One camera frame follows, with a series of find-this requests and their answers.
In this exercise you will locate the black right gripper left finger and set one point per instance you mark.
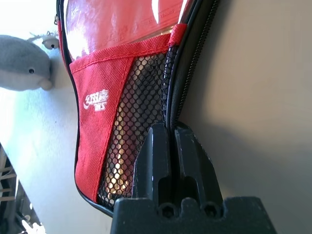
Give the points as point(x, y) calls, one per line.
point(151, 165)

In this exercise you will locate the red black paddle case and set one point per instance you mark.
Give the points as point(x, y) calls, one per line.
point(97, 109)

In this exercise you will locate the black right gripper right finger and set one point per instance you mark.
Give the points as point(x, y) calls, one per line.
point(195, 170)

